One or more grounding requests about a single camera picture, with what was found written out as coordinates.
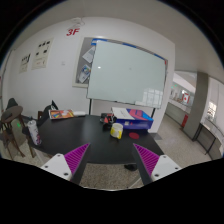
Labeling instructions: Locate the black object on floor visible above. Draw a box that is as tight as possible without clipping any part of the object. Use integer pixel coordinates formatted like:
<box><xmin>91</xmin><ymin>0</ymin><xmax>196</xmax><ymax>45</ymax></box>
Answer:
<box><xmin>124</xmin><ymin>164</ymin><xmax>138</xmax><ymax>172</ymax></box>

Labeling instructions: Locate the black chair behind table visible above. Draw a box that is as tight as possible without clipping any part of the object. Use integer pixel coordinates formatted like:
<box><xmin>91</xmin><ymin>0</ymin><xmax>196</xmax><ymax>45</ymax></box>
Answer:
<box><xmin>37</xmin><ymin>101</ymin><xmax>58</xmax><ymax>126</ymax></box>

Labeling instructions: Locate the blue cardboard box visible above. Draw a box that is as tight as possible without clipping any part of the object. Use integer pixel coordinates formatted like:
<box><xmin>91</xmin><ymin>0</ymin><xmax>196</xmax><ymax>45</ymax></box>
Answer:
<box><xmin>114</xmin><ymin>108</ymin><xmax>154</xmax><ymax>130</ymax></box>

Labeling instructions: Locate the large white whiteboard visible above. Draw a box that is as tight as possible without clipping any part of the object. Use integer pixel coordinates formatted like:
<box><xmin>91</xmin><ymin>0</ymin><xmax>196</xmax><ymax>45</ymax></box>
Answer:
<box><xmin>87</xmin><ymin>41</ymin><xmax>166</xmax><ymax>109</ymax></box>

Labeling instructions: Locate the dark wooden chair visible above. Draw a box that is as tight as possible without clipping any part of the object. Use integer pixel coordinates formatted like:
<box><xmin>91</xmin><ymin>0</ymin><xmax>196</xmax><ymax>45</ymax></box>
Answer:
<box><xmin>0</xmin><ymin>98</ymin><xmax>25</xmax><ymax>157</ymax></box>

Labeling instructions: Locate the red round coaster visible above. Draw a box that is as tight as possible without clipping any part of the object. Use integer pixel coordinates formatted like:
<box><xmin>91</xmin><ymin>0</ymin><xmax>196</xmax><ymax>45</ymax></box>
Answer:
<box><xmin>129</xmin><ymin>132</ymin><xmax>139</xmax><ymax>139</ymax></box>

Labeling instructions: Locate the small black red object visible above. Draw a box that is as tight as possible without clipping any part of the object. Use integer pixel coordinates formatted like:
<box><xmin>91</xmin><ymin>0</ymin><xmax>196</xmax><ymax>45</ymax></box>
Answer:
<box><xmin>100</xmin><ymin>113</ymin><xmax>115</xmax><ymax>129</ymax></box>

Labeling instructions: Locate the white yellow mug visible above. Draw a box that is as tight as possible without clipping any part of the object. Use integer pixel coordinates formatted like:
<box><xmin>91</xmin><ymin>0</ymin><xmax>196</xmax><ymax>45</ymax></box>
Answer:
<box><xmin>110</xmin><ymin>123</ymin><xmax>123</xmax><ymax>139</ymax></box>

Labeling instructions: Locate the white wall poster left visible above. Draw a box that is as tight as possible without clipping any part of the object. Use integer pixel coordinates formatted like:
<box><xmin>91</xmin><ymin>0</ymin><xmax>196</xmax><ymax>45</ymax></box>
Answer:
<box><xmin>19</xmin><ymin>54</ymin><xmax>31</xmax><ymax>73</ymax></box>

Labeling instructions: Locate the white flat object on table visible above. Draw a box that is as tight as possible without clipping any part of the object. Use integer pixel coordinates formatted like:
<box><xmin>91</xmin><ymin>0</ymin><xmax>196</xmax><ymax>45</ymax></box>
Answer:
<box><xmin>73</xmin><ymin>111</ymin><xmax>86</xmax><ymax>116</ymax></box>

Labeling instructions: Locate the white paper sheet on box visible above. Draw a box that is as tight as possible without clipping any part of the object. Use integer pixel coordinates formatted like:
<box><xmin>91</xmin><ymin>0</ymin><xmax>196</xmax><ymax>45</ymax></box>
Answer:
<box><xmin>112</xmin><ymin>107</ymin><xmax>133</xmax><ymax>120</ymax></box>

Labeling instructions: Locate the red fire extinguisher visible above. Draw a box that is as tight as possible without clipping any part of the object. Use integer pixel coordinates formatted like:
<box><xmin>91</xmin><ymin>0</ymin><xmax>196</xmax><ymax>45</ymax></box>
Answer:
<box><xmin>181</xmin><ymin>114</ymin><xmax>188</xmax><ymax>128</ymax></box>

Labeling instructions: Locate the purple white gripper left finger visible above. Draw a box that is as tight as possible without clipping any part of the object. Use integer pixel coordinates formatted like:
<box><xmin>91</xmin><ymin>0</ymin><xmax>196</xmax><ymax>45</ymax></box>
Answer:
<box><xmin>42</xmin><ymin>143</ymin><xmax>90</xmax><ymax>181</ymax></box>

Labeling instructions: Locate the white wall poster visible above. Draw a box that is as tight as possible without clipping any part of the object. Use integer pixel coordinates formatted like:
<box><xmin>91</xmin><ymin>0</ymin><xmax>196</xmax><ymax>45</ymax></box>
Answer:
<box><xmin>19</xmin><ymin>54</ymin><xmax>31</xmax><ymax>73</ymax></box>
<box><xmin>32</xmin><ymin>38</ymin><xmax>53</xmax><ymax>69</ymax></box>

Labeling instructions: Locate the black table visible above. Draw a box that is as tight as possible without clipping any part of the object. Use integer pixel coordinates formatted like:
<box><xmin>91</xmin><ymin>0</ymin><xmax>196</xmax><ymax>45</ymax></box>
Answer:
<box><xmin>22</xmin><ymin>114</ymin><xmax>165</xmax><ymax>186</ymax></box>

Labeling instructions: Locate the clear plastic water bottle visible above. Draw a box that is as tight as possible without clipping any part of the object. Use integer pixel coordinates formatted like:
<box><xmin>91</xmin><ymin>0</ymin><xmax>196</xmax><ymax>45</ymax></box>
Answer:
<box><xmin>27</xmin><ymin>120</ymin><xmax>42</xmax><ymax>145</ymax></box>

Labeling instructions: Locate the white wall poster right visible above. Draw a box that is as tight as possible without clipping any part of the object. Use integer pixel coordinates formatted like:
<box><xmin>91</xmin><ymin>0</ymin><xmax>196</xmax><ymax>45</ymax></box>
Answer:
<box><xmin>32</xmin><ymin>38</ymin><xmax>53</xmax><ymax>69</ymax></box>

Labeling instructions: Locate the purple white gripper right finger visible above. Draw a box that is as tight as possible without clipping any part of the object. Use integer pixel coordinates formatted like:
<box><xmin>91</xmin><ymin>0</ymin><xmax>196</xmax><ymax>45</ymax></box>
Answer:
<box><xmin>132</xmin><ymin>144</ymin><xmax>181</xmax><ymax>182</ymax></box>

